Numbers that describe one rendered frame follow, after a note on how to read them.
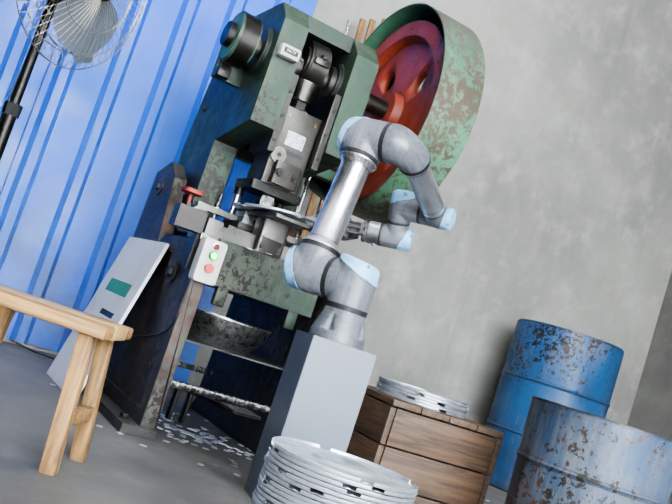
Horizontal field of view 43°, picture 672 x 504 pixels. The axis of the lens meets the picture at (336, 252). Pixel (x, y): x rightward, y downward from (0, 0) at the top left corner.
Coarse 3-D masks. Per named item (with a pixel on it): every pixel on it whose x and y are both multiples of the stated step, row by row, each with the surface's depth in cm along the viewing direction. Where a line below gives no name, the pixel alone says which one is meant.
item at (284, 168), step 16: (288, 112) 295; (304, 112) 302; (288, 128) 295; (304, 128) 298; (288, 144) 296; (304, 144) 299; (256, 160) 301; (272, 160) 293; (288, 160) 296; (304, 160) 299; (256, 176) 296; (272, 176) 291; (288, 176) 293
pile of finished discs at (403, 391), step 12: (384, 384) 258; (396, 384) 254; (408, 384) 279; (396, 396) 253; (408, 396) 260; (420, 396) 259; (432, 396) 250; (444, 396) 276; (432, 408) 250; (444, 408) 251; (456, 408) 254; (468, 408) 263
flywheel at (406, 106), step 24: (408, 24) 327; (432, 24) 311; (384, 48) 338; (408, 48) 328; (432, 48) 305; (384, 72) 339; (408, 72) 322; (432, 72) 306; (384, 96) 324; (408, 96) 316; (432, 96) 293; (384, 120) 318; (408, 120) 310; (336, 168) 340; (384, 168) 313
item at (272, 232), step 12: (252, 216) 295; (264, 216) 283; (276, 216) 272; (264, 228) 283; (276, 228) 285; (288, 228) 287; (300, 228) 283; (264, 240) 284; (276, 240) 286; (264, 252) 284; (276, 252) 285
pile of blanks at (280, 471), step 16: (272, 448) 157; (272, 464) 154; (288, 464) 151; (304, 464) 149; (272, 480) 153; (288, 480) 150; (304, 480) 148; (320, 480) 152; (336, 480) 152; (256, 496) 160; (272, 496) 156; (288, 496) 149; (304, 496) 151; (320, 496) 147; (336, 496) 147; (352, 496) 151; (368, 496) 148; (384, 496) 149; (400, 496) 151
